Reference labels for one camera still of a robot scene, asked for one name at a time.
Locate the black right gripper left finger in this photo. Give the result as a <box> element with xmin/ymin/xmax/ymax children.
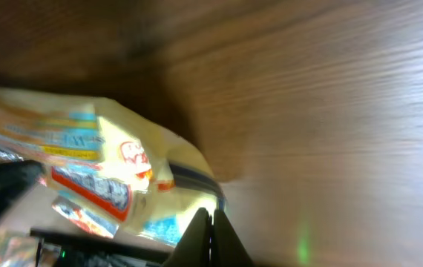
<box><xmin>163</xmin><ymin>208</ymin><xmax>212</xmax><ymax>267</ymax></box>

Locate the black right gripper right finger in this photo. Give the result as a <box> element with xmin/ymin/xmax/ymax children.
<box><xmin>211</xmin><ymin>210</ymin><xmax>255</xmax><ymax>267</ymax></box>

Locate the yellow snack bag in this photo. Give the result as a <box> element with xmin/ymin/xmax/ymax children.
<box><xmin>0</xmin><ymin>88</ymin><xmax>225</xmax><ymax>246</ymax></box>

